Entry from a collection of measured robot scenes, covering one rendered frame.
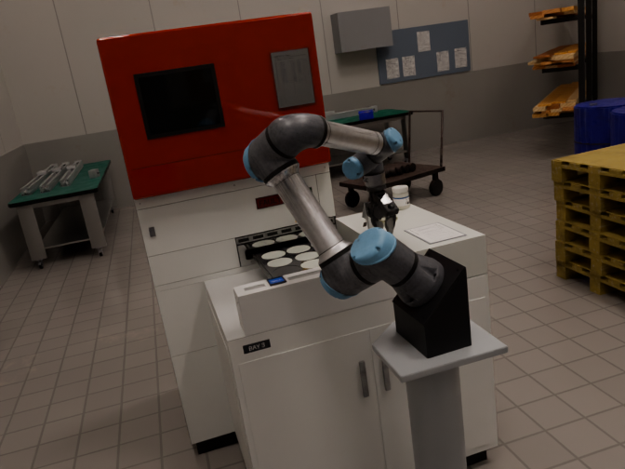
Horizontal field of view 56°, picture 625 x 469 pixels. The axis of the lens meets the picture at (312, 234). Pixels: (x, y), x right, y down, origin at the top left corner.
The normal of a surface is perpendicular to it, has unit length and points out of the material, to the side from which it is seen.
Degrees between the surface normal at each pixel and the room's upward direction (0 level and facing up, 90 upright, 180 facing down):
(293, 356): 90
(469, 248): 90
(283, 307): 90
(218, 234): 90
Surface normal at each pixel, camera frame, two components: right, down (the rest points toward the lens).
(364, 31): 0.27, 0.24
